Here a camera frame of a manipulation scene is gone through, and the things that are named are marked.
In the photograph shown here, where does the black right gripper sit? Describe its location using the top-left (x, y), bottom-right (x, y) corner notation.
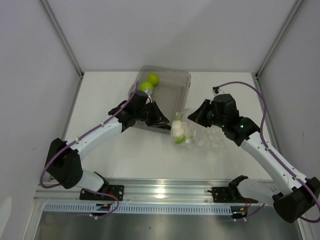
top-left (187, 99), bottom-right (226, 129)

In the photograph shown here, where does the white slotted cable duct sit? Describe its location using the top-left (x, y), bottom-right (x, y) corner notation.
top-left (43, 202), bottom-right (233, 216)

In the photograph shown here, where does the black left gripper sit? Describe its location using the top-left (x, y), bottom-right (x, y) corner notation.
top-left (135, 101), bottom-right (170, 128)

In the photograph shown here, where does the grey plastic food bin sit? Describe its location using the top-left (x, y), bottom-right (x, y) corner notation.
top-left (134, 65), bottom-right (191, 134)

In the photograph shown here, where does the clear dotted zip bag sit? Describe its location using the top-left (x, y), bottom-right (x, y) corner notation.
top-left (170, 108), bottom-right (226, 151)

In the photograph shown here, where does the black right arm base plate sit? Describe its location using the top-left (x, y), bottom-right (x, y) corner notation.
top-left (207, 186), bottom-right (258, 204)

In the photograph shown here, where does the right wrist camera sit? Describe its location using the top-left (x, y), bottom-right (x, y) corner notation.
top-left (212, 86), bottom-right (224, 96)

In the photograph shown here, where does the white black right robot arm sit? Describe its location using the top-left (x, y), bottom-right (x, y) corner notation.
top-left (188, 94), bottom-right (320, 223)

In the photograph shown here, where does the left aluminium frame post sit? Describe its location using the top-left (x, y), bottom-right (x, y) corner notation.
top-left (37, 0), bottom-right (84, 79)

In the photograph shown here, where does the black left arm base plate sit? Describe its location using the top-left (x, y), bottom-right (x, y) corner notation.
top-left (79, 184), bottom-right (125, 201)

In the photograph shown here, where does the right aluminium frame post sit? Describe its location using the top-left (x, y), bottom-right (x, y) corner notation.
top-left (254, 0), bottom-right (307, 80)

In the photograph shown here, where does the purple eggplant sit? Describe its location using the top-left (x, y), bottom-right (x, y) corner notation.
top-left (155, 124), bottom-right (171, 131)

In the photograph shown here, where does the aluminium mounting rail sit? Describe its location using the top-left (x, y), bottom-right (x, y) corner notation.
top-left (33, 178), bottom-right (230, 204)

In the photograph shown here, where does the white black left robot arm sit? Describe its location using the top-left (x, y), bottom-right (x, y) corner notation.
top-left (43, 91), bottom-right (170, 200)

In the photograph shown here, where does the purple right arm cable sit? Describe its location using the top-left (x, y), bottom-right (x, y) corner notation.
top-left (216, 81), bottom-right (320, 223)

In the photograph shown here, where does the green lime near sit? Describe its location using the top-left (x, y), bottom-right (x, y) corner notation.
top-left (139, 81), bottom-right (154, 92)

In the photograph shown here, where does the aluminium frame post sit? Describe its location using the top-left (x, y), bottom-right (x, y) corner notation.
top-left (37, 0), bottom-right (84, 79)
top-left (254, 0), bottom-right (307, 80)

